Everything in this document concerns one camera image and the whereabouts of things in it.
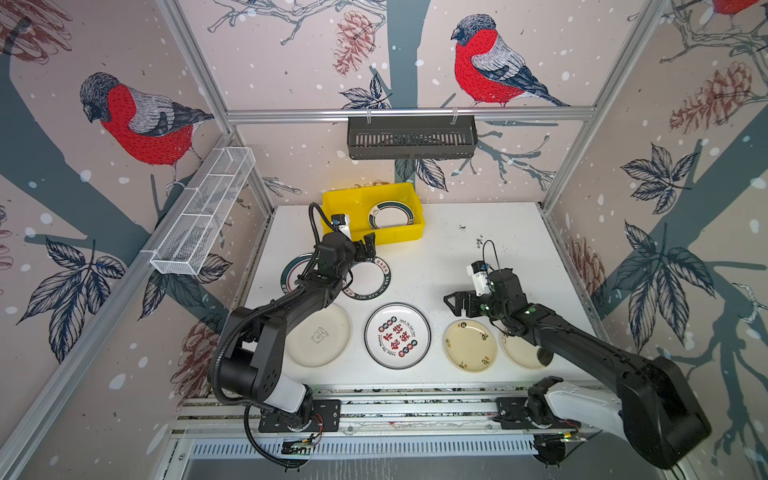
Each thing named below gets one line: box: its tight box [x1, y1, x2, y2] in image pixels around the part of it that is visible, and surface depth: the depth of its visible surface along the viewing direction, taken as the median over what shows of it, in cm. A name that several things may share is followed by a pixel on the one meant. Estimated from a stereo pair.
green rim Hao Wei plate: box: [342, 256, 392, 301], surface depth 100 cm
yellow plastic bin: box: [321, 183, 425, 244], surface depth 120 cm
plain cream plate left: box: [286, 305, 351, 367], surface depth 88 cm
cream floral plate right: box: [499, 332, 542, 369], surface depth 83 cm
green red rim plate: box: [368, 201, 415, 230], surface depth 120 cm
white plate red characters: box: [364, 302, 432, 370], surface depth 88 cm
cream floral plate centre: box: [443, 318, 498, 373], surface depth 87 cm
